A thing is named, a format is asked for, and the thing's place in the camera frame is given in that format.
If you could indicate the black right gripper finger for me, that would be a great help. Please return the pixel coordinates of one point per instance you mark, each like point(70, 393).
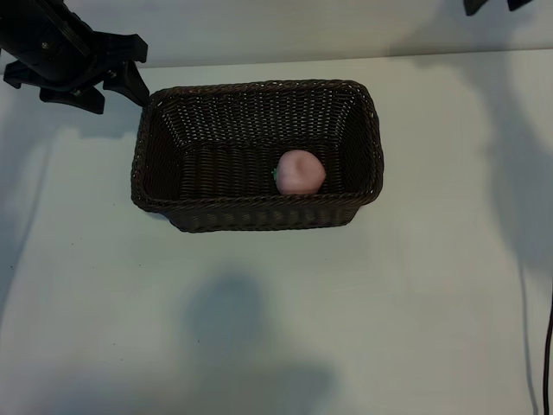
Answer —
point(474, 6)
point(518, 3)

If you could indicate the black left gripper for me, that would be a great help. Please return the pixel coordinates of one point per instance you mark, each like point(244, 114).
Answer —
point(47, 47)

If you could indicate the dark brown woven basket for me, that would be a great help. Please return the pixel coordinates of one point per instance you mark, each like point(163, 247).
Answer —
point(242, 125)

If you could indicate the pink peach with green leaf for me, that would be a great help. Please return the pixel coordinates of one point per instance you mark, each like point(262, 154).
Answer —
point(300, 173)

